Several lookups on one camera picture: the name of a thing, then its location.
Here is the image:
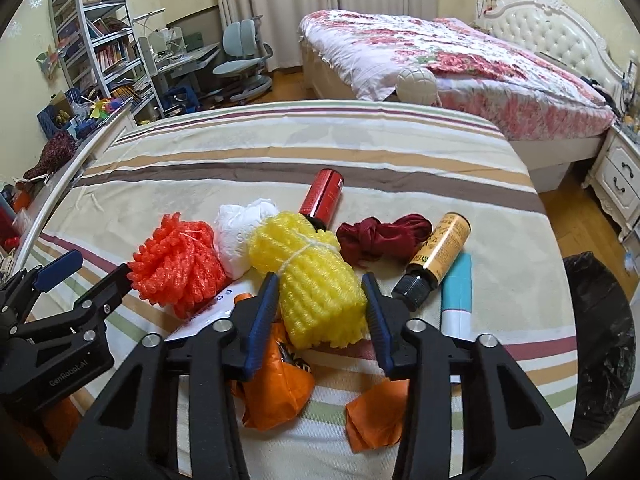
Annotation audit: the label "white curved bed rail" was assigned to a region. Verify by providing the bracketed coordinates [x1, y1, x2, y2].
[10, 105, 136, 281]

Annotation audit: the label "yellow foam net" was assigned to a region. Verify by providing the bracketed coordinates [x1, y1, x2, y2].
[248, 211, 368, 350]

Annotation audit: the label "white bookshelf with books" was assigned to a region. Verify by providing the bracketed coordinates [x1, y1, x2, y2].
[47, 0, 156, 126]

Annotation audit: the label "orange plush cloth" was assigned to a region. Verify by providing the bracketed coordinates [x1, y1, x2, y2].
[42, 400, 83, 448]

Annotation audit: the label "blue plastic crate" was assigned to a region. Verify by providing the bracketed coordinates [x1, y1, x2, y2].
[37, 89, 83, 141]

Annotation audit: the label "white box under bed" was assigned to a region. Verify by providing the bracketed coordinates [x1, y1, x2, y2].
[527, 160, 571, 193]

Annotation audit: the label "orange foam net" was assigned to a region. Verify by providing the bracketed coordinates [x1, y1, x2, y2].
[127, 212, 228, 318]

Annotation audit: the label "white tissue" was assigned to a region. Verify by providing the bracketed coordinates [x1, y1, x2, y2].
[214, 198, 280, 281]

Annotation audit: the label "orange plastic bag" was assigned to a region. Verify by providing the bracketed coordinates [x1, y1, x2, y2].
[230, 322, 316, 431]

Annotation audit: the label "red bottle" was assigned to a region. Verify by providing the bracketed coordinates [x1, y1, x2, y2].
[298, 169, 346, 231]

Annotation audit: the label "white nightstand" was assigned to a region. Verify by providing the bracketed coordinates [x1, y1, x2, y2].
[582, 125, 640, 241]

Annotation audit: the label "cream round bolster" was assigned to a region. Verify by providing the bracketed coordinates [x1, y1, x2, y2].
[396, 66, 438, 107]

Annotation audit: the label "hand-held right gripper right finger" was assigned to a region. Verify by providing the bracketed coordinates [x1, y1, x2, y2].
[361, 272, 587, 480]

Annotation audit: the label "bin with black bag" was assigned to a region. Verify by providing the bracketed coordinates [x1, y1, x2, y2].
[562, 252, 637, 448]

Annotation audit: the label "dark red knitted cloth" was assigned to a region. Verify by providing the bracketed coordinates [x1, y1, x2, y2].
[22, 130, 78, 181]

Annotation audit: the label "colourful wall decoration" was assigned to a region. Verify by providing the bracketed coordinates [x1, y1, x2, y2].
[35, 45, 63, 81]

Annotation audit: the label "bed with floral bedding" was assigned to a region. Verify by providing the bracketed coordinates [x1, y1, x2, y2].
[300, 0, 626, 193]

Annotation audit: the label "cream curtains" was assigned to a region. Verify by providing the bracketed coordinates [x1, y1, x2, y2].
[212, 0, 441, 73]

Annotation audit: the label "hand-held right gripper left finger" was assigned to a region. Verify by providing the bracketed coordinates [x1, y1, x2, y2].
[57, 271, 281, 480]

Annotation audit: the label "white printed packet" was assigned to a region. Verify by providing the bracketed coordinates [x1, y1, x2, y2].
[165, 280, 251, 343]

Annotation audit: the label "grey study desk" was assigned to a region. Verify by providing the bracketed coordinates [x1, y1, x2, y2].
[137, 25, 221, 111]

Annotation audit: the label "clutter on nightstand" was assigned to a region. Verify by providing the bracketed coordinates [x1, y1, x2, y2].
[620, 50, 640, 136]

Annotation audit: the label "orange paper piece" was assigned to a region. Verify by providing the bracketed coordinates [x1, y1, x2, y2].
[345, 379, 411, 453]

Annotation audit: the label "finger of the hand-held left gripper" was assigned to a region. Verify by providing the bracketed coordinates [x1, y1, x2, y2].
[0, 250, 84, 311]
[10, 262, 133, 346]

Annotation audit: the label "grey desk chair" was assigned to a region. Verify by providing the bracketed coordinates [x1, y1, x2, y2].
[212, 19, 276, 101]

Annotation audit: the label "yellow bottle with black cap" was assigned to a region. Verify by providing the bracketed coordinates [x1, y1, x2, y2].
[391, 212, 472, 312]

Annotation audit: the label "floral quilt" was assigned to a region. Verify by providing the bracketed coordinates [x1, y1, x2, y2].
[298, 9, 616, 141]

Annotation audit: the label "pile of colourful toys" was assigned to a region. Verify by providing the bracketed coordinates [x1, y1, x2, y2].
[75, 95, 131, 131]

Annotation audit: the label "blue storage basket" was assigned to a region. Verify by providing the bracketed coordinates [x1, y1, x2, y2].
[162, 87, 201, 118]

